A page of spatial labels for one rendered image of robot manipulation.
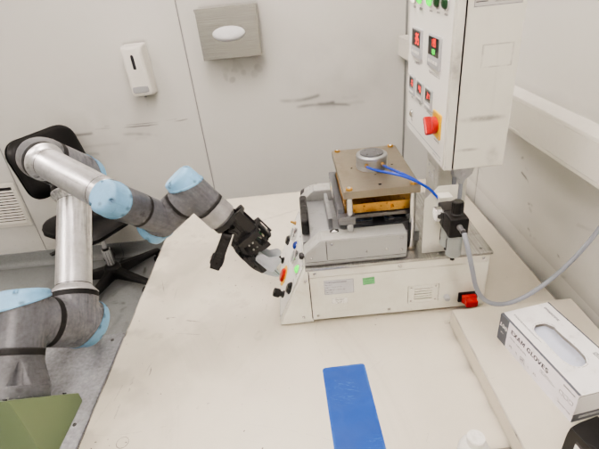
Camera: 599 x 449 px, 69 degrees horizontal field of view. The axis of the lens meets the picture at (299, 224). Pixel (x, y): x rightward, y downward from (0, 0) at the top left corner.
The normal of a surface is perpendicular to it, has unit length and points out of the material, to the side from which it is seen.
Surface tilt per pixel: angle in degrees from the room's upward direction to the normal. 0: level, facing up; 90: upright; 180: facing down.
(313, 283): 90
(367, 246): 90
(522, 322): 3
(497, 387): 0
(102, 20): 90
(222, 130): 90
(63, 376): 0
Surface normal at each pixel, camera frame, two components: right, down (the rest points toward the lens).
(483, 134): 0.04, 0.50
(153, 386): -0.09, -0.86
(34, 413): 1.00, -0.09
